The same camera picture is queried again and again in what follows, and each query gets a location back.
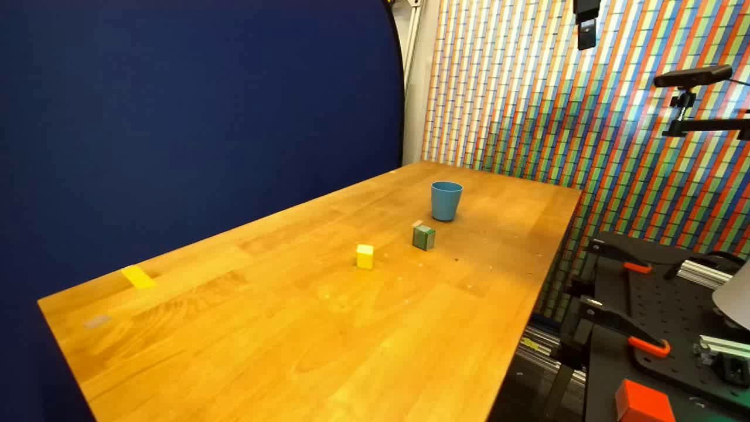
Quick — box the yellow wooden cube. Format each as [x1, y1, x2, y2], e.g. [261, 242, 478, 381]
[354, 242, 378, 273]

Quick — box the green wooden cube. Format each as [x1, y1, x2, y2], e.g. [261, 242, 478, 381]
[411, 221, 438, 254]

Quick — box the blue plastic cup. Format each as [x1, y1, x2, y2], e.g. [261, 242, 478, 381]
[428, 182, 463, 226]

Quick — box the blue fabric backdrop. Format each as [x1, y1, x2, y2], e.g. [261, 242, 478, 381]
[0, 0, 407, 422]

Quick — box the yellow tape strip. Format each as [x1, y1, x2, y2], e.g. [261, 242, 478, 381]
[119, 265, 160, 294]

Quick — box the black hanging device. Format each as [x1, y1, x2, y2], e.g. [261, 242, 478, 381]
[572, 0, 602, 51]

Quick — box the black perforated cart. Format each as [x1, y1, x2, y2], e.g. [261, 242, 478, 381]
[581, 232, 750, 422]

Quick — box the red-orange block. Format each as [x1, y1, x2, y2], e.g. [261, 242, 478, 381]
[615, 377, 677, 422]

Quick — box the orange-handled black clamp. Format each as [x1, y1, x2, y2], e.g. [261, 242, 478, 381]
[587, 238, 656, 280]
[575, 296, 676, 363]

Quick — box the aluminium rail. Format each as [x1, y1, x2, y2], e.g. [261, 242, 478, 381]
[696, 334, 750, 367]
[676, 259, 737, 294]

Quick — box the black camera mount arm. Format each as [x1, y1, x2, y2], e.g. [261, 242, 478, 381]
[662, 88, 750, 143]

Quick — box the black bar camera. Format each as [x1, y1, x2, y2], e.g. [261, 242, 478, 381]
[651, 64, 737, 90]

